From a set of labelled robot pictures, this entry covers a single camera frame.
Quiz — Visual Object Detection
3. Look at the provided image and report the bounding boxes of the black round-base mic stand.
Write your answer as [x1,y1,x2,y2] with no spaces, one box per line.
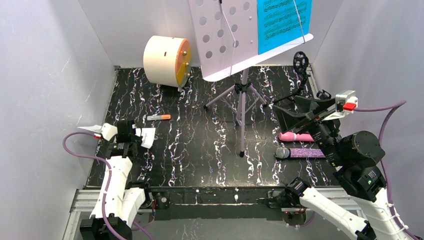
[316,89,332,100]

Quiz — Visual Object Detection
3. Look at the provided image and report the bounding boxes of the pink microphone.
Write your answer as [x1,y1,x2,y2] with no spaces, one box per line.
[278,132,314,142]

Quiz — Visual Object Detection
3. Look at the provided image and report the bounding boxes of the white sheet music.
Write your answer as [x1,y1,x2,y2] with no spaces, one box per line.
[78,125,156,149]

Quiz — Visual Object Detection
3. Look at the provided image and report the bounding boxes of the blue mesh microphone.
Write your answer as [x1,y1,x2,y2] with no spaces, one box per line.
[274,147,325,159]

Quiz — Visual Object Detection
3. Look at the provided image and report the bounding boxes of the black tripod mic stand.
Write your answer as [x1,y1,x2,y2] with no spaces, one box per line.
[272,51,311,104]

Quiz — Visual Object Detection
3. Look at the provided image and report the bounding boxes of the silver tripod music stand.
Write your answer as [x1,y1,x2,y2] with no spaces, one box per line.
[187,0,315,158]

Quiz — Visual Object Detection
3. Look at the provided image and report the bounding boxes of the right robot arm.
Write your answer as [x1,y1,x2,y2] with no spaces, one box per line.
[263,95,417,240]

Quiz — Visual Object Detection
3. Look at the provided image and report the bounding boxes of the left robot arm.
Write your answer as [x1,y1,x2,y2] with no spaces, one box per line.
[79,120,146,240]

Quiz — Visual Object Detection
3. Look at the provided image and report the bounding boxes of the orange and grey marker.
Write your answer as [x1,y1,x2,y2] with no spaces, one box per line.
[146,114,171,121]

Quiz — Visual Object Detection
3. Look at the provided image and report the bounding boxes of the cream and orange drum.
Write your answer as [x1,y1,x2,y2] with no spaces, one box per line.
[143,35,192,92]

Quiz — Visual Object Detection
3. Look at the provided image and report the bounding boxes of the blue sheet music page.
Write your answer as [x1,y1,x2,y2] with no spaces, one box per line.
[257,0,313,54]

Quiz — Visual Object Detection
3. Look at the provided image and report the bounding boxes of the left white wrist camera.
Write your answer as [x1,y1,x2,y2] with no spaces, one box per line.
[93,123,118,141]

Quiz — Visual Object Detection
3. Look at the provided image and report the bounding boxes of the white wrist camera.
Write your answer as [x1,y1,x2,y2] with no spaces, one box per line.
[93,123,118,141]
[323,90,358,121]

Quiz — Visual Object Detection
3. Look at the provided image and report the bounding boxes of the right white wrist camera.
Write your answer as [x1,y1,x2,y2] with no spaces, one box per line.
[323,90,358,121]

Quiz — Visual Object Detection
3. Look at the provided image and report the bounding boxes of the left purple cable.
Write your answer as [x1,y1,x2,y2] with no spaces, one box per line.
[62,131,157,240]

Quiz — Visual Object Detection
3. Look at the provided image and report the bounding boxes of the purple cable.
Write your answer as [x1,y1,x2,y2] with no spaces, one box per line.
[62,131,157,240]
[354,100,422,240]

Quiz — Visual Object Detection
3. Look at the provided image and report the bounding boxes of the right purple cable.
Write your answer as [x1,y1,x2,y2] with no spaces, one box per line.
[354,100,422,240]

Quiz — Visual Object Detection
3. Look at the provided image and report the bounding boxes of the aluminium frame rail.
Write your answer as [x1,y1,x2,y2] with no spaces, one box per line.
[62,187,366,240]

